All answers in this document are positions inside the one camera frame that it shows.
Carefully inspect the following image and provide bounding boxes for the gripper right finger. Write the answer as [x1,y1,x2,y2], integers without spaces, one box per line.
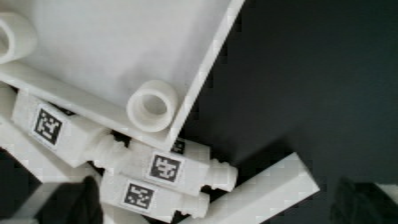
[328,177,398,224]

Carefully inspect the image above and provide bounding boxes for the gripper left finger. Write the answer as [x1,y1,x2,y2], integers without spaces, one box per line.
[35,176,102,224]

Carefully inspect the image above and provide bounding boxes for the white table leg with tag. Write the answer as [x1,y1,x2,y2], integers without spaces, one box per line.
[12,91,127,170]

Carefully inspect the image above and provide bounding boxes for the white square tabletop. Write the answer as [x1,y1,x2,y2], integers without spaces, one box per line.
[0,0,244,150]

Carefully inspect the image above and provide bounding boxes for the white obstacle fence right bar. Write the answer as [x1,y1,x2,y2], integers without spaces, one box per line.
[177,153,319,224]

